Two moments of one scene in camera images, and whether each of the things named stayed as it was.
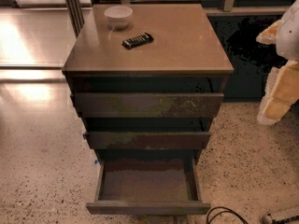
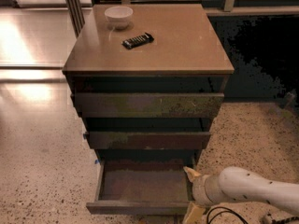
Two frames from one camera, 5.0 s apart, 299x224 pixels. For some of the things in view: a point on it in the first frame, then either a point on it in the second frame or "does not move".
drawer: [149, 105] does not move
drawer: [148, 186] does not move
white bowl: [118, 16] does not move
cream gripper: [289, 37] -> [199, 189]
